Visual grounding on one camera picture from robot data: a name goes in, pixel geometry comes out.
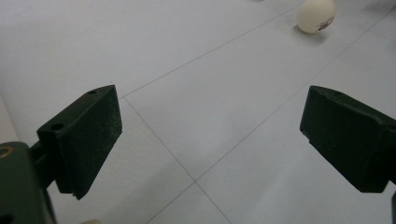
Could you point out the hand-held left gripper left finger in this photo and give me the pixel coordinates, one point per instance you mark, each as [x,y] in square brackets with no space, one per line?
[84,140]

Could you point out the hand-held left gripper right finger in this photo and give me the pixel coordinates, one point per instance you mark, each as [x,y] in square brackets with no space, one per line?
[345,140]

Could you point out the white ping pong ball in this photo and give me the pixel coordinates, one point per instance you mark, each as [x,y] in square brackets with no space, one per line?
[314,15]

